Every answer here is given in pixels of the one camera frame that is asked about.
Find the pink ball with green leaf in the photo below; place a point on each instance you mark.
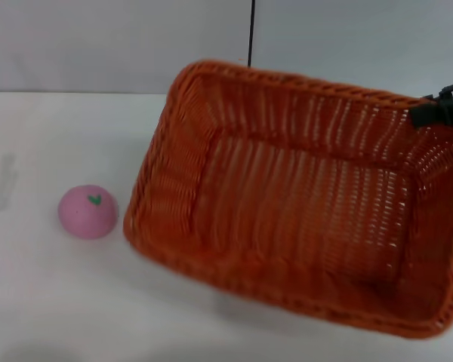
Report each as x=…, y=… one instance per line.
x=85, y=215

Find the orange woven rectangular basket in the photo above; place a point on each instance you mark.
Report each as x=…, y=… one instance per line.
x=287, y=211

